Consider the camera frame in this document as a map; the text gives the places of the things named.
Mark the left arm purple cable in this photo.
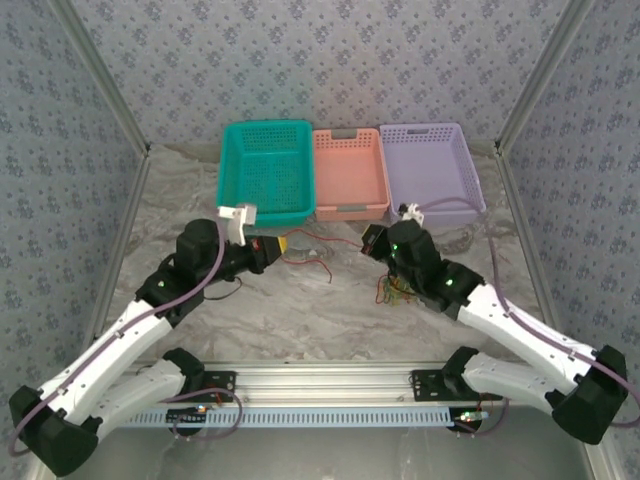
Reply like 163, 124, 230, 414
7, 219, 245, 459

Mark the slotted white cable duct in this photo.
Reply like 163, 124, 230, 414
119, 405, 484, 430

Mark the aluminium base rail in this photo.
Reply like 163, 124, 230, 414
119, 360, 506, 405

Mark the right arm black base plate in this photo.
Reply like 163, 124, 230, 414
410, 368, 454, 404

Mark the teal plastic basket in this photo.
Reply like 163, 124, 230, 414
214, 118, 317, 230

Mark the aluminium frame post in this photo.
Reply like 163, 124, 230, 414
493, 0, 600, 157
49, 0, 152, 157

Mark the pink plastic basket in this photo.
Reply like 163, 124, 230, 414
312, 127, 391, 223

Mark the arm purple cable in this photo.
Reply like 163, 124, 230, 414
417, 197, 640, 439
7, 219, 245, 459

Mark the red cable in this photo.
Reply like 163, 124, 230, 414
277, 227, 364, 286

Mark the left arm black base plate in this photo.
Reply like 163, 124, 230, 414
198, 369, 237, 404

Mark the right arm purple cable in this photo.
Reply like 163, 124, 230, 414
417, 197, 640, 439

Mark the aluminium table edge rail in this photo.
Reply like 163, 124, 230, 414
89, 144, 154, 336
493, 140, 561, 326

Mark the purple plastic basket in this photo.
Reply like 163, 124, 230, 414
378, 122, 488, 229

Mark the left gripper thin black wire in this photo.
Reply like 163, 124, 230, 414
205, 276, 245, 302

